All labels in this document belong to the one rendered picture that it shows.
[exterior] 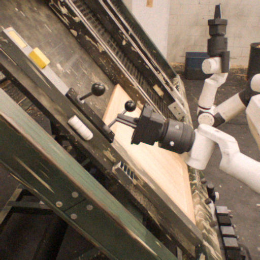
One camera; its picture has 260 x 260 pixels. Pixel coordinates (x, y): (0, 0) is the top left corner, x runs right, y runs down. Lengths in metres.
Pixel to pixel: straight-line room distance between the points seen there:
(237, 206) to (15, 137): 2.28
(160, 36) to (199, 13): 1.57
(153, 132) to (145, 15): 4.14
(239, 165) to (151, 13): 4.22
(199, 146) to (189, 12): 5.52
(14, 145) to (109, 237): 0.32
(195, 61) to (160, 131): 4.60
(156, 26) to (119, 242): 4.33
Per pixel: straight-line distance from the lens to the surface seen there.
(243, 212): 2.63
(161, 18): 4.82
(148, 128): 0.76
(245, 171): 0.75
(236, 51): 6.47
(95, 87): 0.72
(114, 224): 0.69
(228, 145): 0.76
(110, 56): 1.25
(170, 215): 1.02
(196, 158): 0.80
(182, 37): 6.29
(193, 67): 5.36
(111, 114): 1.02
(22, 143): 0.60
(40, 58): 0.80
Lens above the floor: 1.77
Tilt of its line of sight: 30 degrees down
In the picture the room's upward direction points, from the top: straight up
